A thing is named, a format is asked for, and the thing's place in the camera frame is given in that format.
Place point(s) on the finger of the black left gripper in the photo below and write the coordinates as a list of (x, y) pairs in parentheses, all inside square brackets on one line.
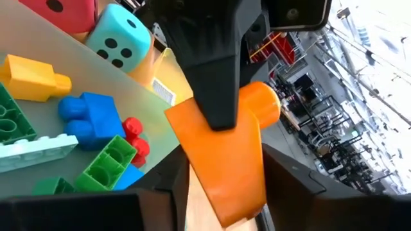
[(258, 54), (215, 64)]

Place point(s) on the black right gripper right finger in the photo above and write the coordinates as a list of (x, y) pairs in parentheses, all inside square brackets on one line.
[(321, 208)]

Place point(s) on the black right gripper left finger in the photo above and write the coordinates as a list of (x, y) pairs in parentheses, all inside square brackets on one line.
[(96, 211)]

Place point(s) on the blue arch toy brick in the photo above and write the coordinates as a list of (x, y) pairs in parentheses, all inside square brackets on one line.
[(128, 178)]

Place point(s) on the green rectangular toy brick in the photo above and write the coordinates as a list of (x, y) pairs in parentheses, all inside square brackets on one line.
[(106, 163)]

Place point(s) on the small dark green brick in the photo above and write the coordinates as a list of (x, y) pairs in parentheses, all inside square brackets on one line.
[(53, 186)]

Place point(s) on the light cyan plate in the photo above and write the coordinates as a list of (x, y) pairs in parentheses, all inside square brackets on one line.
[(38, 150)]

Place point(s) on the red round-stud toy brick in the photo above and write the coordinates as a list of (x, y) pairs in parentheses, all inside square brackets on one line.
[(133, 126)]

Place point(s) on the blue two-stud toy brick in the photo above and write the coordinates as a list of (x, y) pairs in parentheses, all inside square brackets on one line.
[(96, 115)]

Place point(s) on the cyan foam die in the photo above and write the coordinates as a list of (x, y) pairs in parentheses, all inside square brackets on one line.
[(118, 29)]

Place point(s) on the orange wedge toy brick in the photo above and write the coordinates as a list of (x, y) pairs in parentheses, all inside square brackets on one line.
[(224, 167)]

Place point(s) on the dark green studded brick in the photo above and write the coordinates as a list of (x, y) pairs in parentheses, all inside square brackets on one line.
[(13, 106)]

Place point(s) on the long yellow toy brick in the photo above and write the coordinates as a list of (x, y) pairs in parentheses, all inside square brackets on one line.
[(29, 80)]

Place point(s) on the red foam die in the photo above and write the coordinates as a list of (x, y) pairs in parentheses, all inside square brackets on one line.
[(74, 16)]

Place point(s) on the red metal rack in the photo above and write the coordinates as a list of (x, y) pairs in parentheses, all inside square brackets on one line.
[(282, 48)]

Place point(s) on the yellow translucent plastic bin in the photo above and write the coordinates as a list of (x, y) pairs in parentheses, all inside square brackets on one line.
[(173, 77)]

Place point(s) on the teal translucent plastic bin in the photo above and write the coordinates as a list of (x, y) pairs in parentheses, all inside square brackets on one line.
[(48, 41)]

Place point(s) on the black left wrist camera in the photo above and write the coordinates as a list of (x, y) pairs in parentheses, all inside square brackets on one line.
[(298, 14)]

